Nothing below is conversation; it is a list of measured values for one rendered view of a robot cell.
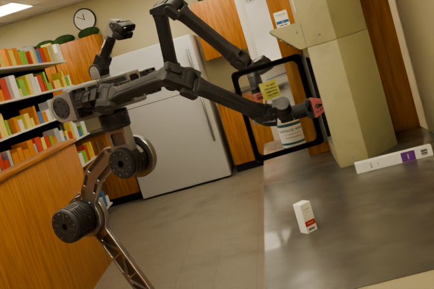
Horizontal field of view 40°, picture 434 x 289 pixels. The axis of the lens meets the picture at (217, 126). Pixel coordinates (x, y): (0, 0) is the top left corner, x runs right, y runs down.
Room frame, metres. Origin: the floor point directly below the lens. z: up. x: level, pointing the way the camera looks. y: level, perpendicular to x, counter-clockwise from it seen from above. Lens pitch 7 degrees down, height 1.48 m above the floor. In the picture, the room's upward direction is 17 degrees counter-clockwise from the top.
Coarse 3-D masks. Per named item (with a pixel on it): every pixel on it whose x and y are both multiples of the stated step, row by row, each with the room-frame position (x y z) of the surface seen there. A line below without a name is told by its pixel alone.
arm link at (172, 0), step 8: (168, 0) 2.61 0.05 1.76; (176, 0) 2.59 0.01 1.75; (152, 8) 2.60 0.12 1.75; (160, 8) 2.59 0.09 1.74; (176, 8) 2.57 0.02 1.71; (152, 16) 2.63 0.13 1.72; (160, 16) 2.62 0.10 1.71; (168, 16) 2.66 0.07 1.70; (160, 24) 2.65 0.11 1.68; (168, 24) 2.66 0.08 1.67; (160, 32) 2.67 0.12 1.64; (168, 32) 2.67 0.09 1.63; (160, 40) 2.70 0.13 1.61; (168, 40) 2.68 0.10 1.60; (168, 48) 2.70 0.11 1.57; (168, 56) 2.73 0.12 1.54; (176, 64) 2.77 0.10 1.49; (168, 88) 2.80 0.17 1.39
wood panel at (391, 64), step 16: (272, 0) 2.57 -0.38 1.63; (288, 0) 2.57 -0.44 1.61; (368, 0) 2.53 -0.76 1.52; (384, 0) 2.52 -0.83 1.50; (272, 16) 2.58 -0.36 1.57; (288, 16) 2.57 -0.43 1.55; (368, 16) 2.53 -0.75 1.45; (384, 16) 2.52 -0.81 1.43; (384, 32) 2.53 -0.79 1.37; (288, 48) 2.57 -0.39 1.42; (384, 48) 2.53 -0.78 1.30; (384, 64) 2.53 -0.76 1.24; (400, 64) 2.52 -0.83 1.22; (384, 80) 2.53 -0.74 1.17; (400, 80) 2.52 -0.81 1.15; (400, 96) 2.53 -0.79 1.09; (400, 112) 2.53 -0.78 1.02; (416, 112) 2.52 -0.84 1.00; (400, 128) 2.53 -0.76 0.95; (320, 144) 2.57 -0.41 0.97
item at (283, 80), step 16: (288, 64) 2.51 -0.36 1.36; (240, 80) 2.51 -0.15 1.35; (256, 80) 2.51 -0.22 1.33; (272, 80) 2.51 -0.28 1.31; (288, 80) 2.51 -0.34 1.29; (256, 96) 2.51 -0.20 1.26; (272, 96) 2.51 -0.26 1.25; (288, 96) 2.51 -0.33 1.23; (304, 96) 2.51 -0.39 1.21; (256, 128) 2.51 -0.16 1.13; (272, 128) 2.51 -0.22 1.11; (288, 128) 2.51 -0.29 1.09; (304, 128) 2.51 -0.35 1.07; (272, 144) 2.51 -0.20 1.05; (288, 144) 2.51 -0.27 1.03
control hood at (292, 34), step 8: (296, 24) 2.20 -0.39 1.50; (272, 32) 2.21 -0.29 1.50; (280, 32) 2.21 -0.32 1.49; (288, 32) 2.20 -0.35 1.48; (296, 32) 2.20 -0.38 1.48; (288, 40) 2.21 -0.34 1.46; (296, 40) 2.20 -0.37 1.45; (304, 40) 2.20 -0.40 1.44; (296, 48) 2.41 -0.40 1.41; (304, 48) 2.20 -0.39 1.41
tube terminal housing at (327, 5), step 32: (320, 0) 2.19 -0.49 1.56; (352, 0) 2.28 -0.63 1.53; (320, 32) 2.19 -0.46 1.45; (352, 32) 2.25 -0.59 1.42; (320, 64) 2.20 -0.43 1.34; (352, 64) 2.22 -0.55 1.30; (320, 96) 2.20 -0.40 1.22; (352, 96) 2.19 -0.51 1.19; (384, 96) 2.31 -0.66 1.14; (352, 128) 2.19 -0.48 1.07; (384, 128) 2.27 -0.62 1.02; (352, 160) 2.19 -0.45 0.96
